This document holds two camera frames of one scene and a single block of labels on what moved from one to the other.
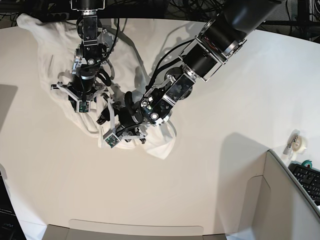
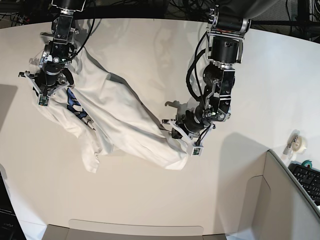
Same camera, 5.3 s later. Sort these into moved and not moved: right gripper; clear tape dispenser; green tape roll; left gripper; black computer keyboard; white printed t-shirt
Moved: white printed t-shirt; right gripper; left gripper
Not moved: green tape roll; clear tape dispenser; black computer keyboard
